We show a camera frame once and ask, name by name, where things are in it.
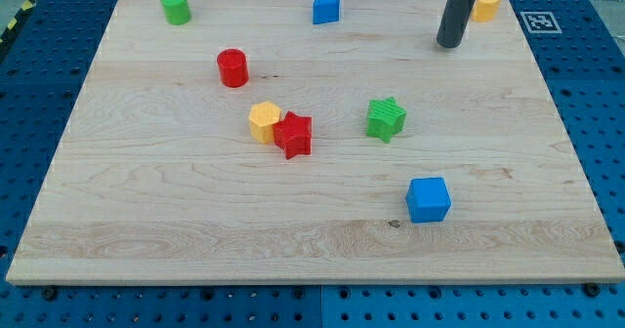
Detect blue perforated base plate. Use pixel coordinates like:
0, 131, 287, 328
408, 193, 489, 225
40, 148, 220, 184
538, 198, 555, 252
1, 0, 624, 327

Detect blue triangular prism block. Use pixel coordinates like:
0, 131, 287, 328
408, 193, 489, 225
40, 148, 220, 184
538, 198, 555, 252
312, 0, 340, 24

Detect red cylinder block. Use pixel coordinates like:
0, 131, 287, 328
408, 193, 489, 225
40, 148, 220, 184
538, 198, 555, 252
217, 49, 249, 88

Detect red star block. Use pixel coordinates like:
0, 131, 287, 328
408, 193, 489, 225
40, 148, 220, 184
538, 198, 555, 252
273, 111, 313, 159

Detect wooden board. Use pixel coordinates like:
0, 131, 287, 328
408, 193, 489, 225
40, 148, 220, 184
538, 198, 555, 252
7, 0, 624, 286

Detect blue cube block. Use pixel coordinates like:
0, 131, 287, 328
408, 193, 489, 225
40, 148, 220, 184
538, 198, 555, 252
405, 177, 451, 224

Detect white fiducial marker tag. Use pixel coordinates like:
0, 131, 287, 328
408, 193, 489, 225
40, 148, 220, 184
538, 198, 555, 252
521, 11, 562, 34

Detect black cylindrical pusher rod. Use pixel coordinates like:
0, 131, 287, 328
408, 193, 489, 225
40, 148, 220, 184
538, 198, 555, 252
436, 0, 476, 49

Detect yellow hexagon block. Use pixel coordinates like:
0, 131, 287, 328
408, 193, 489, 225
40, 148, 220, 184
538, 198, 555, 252
248, 102, 281, 144

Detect green star block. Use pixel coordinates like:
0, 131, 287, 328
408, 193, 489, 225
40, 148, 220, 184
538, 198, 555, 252
366, 97, 406, 144

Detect yellow block behind rod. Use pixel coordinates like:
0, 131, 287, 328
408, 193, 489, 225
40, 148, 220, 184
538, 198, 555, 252
471, 0, 501, 22

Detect green cylinder block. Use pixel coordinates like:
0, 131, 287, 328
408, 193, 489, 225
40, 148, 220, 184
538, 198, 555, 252
160, 0, 191, 25

